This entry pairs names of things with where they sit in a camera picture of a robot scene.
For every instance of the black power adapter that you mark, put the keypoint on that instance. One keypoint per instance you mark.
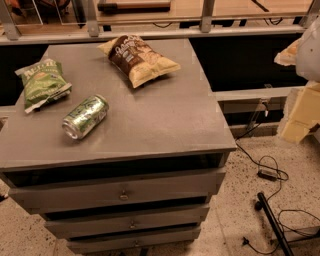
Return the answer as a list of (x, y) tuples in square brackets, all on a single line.
[(268, 175)]

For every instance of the grey drawer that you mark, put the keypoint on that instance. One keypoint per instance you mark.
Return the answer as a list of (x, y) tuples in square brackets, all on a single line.
[(134, 240), (69, 196), (128, 221)]

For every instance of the green soda can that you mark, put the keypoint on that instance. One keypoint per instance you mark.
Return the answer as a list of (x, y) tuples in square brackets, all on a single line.
[(85, 117)]

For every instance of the top grey drawer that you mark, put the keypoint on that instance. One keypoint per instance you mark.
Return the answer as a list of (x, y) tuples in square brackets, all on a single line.
[(69, 196)]

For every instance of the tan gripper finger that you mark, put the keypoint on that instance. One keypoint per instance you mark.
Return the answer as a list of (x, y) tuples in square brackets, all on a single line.
[(301, 113), (287, 56)]

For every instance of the bottom grey drawer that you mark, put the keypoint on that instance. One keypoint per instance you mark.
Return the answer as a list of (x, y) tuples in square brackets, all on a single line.
[(134, 240)]

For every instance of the green chip bag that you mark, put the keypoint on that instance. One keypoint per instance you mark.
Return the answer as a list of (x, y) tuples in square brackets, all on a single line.
[(43, 84)]

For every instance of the grey drawer cabinet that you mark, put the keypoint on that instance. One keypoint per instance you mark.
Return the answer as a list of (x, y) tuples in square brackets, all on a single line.
[(172, 124)]

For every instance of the metal railing frame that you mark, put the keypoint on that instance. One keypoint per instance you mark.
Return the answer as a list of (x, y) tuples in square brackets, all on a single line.
[(26, 22)]

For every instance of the black stand leg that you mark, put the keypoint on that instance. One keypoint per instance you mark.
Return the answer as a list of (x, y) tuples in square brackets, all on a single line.
[(262, 201)]

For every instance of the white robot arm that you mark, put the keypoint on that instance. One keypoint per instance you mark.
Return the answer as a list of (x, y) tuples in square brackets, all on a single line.
[(308, 54)]

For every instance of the middle grey drawer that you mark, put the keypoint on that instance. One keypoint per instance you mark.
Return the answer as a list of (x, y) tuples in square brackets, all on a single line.
[(128, 221)]

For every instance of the brown and yellow chip bag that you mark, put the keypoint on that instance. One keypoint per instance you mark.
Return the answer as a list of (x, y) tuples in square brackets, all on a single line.
[(136, 59)]

